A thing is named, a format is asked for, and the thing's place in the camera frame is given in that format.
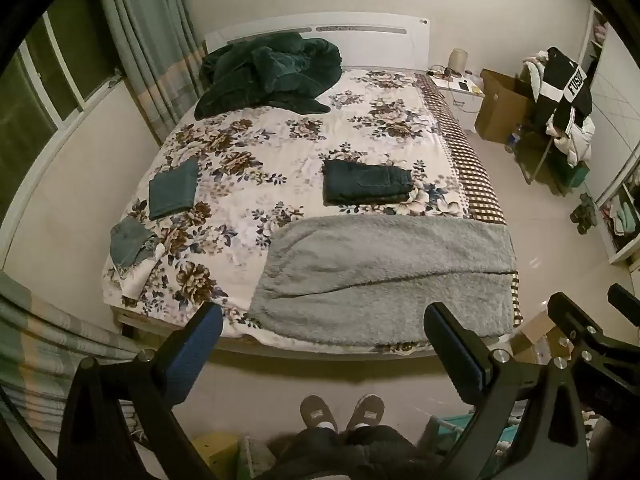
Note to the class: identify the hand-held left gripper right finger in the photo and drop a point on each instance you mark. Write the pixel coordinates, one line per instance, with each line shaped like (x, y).
(452, 345)

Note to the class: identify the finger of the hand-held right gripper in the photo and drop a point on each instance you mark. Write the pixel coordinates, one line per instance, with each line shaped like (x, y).
(625, 297)
(575, 317)

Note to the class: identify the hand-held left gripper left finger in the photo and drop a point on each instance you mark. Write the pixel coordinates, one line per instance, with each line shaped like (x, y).
(195, 345)

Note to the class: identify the grey fuzzy towel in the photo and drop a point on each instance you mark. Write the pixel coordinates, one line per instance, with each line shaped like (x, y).
(380, 275)

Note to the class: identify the teal folded pants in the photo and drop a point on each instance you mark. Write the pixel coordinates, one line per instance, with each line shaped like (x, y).
(172, 190)

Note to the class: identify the dark folded pants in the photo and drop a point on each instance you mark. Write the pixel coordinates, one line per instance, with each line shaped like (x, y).
(365, 180)

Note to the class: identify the small cardboard box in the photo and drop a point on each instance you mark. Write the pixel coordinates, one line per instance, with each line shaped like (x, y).
(537, 337)

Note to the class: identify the teal plastic crate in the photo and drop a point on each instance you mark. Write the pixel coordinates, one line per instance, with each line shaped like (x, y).
(450, 430)

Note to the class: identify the dark green slippers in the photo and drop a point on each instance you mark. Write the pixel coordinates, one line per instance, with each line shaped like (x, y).
(583, 212)

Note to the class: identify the person's right shoe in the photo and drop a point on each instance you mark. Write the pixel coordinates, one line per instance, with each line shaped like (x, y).
(366, 412)

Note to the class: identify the person's shoe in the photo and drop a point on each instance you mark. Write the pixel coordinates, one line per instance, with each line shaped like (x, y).
(366, 412)
(318, 412)

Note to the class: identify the yellow box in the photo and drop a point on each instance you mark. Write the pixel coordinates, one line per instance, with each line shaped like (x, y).
(215, 457)

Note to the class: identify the blue denim shorts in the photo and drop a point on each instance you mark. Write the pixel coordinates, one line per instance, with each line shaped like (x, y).
(131, 241)

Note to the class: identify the green storage box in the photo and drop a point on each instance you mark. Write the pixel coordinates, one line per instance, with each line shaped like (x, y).
(572, 177)

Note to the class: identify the person's left shoe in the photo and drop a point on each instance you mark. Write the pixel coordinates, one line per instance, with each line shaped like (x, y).
(318, 412)

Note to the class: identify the green striped curtain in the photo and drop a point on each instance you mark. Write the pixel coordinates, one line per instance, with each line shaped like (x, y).
(45, 355)
(145, 45)

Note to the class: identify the person's legs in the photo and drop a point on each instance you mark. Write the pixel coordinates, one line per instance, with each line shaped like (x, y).
(350, 455)

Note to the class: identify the chair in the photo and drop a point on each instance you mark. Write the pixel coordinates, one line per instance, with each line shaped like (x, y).
(537, 160)

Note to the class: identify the white clothes pile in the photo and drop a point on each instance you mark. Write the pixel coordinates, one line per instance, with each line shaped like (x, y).
(577, 142)

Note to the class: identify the white wardrobe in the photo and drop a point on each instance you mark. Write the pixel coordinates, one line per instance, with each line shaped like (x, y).
(617, 125)

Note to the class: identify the brown checked bed sheet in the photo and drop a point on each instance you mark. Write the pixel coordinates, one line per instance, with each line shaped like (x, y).
(470, 170)

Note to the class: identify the blue water bottle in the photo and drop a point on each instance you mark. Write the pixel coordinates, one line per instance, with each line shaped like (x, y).
(513, 140)

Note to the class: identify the black and white jacket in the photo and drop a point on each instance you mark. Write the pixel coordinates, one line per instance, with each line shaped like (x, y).
(562, 85)

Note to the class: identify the large cardboard box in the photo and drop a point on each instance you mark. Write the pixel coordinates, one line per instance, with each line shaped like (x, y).
(500, 105)

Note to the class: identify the white nightstand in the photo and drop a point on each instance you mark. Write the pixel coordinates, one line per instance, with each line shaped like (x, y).
(465, 105)

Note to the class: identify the dark green crumpled blanket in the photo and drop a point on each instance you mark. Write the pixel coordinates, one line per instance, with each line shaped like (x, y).
(260, 75)

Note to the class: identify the white framed window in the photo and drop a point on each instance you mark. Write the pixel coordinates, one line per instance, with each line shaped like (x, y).
(45, 90)

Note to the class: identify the white wooden bed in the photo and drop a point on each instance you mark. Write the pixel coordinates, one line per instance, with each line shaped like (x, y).
(375, 45)

